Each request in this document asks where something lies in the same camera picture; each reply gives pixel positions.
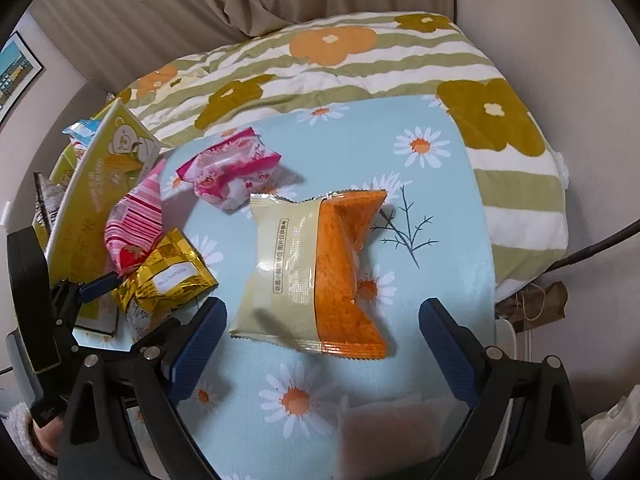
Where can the light blue snack packet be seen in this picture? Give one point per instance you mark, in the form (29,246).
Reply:
(82,130)

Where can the person's left hand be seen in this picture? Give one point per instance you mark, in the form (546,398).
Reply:
(46,440)

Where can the framed wall poster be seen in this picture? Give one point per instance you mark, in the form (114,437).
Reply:
(15,75)

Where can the brown paper bag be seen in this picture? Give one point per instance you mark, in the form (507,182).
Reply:
(542,305)

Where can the beige curtain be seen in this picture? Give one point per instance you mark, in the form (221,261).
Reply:
(200,0)

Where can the striped floral blanket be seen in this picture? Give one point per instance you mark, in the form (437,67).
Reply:
(380,65)

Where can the white plastic bag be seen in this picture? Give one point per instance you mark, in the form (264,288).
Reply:
(615,435)

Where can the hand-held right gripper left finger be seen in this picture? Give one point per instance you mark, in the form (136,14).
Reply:
(197,352)

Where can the person's left forearm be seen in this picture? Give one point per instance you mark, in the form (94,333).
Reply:
(20,435)

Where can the blue daisy tablecloth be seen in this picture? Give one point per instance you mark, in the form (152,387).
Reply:
(430,220)

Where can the black and white snack packet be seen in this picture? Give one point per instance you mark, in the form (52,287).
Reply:
(47,200)

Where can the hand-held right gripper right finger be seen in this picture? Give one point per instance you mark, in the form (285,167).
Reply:
(447,352)

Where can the white wall socket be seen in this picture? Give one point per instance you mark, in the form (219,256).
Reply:
(5,215)

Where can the grey headboard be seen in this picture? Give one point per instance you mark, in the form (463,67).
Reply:
(60,110)

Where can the gold snack packet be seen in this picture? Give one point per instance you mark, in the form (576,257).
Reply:
(160,275)

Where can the green cardboard box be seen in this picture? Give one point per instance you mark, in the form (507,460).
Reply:
(95,195)

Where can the dark pink snack packet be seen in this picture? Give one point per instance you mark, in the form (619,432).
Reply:
(225,165)

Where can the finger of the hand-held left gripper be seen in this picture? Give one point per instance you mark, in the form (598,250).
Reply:
(97,286)

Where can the orange and cream snack packet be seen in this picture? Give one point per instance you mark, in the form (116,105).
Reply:
(280,270)

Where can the pink striped snack packet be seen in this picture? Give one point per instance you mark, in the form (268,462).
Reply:
(135,220)

